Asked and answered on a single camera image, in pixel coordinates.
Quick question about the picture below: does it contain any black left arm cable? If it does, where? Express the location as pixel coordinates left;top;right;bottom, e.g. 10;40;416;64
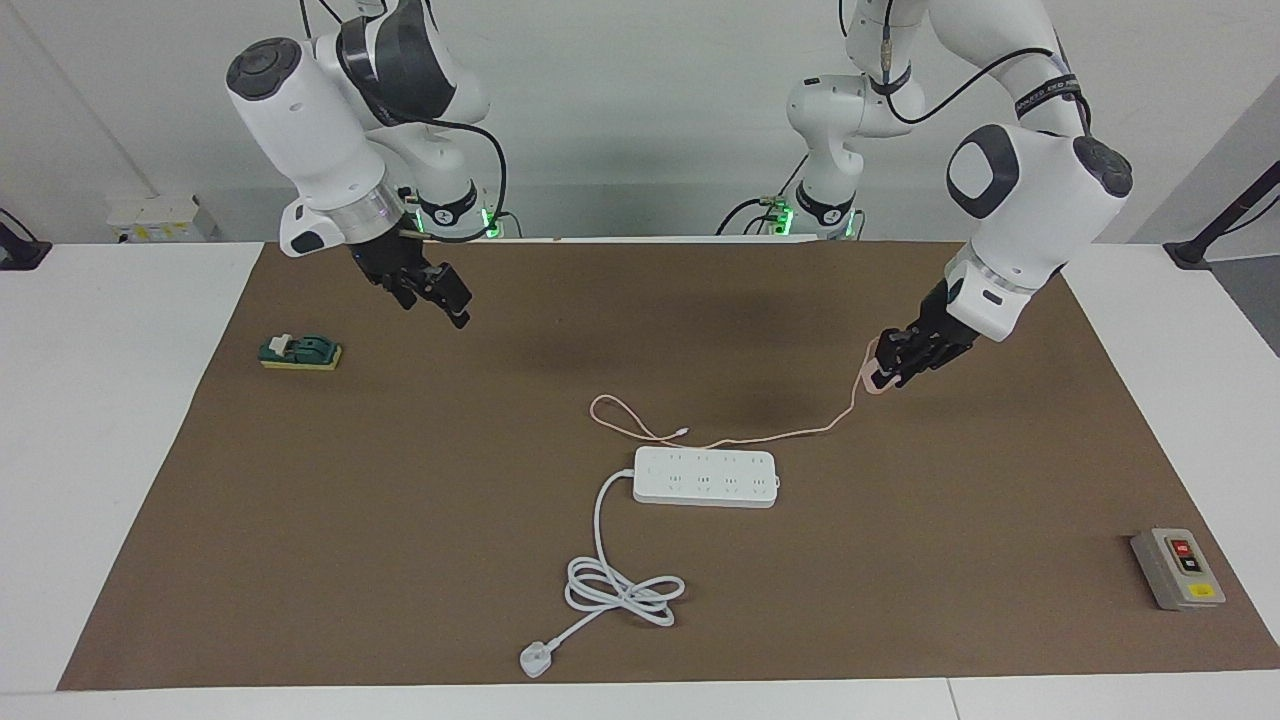
840;0;1091;131

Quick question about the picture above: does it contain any green knife switch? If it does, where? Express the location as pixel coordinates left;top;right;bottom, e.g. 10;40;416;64
258;333;343;372

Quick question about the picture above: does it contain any black clamp stand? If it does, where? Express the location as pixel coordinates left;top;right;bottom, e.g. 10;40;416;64
0;208;53;271
1163;160;1280;271

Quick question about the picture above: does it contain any pink charger block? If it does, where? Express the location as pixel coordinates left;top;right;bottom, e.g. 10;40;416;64
862;338;896;396

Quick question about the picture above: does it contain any black base cable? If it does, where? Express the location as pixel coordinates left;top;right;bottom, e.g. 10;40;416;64
715;150;806;238

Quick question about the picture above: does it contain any grey switch box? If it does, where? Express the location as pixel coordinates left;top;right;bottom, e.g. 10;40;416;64
1130;527;1227;612

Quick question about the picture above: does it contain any white wall socket box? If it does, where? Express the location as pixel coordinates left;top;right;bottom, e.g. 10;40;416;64
108;195;208;244

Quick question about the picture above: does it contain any pink charging cable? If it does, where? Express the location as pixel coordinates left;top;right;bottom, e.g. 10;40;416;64
588;370;869;451

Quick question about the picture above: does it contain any brown table mat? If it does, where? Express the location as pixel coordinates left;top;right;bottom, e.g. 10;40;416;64
57;240;1280;691

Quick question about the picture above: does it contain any white power strip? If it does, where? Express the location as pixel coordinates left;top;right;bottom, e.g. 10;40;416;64
632;445;781;509

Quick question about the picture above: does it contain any white power cord with plug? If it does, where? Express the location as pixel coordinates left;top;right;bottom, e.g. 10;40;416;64
519;468;686;680

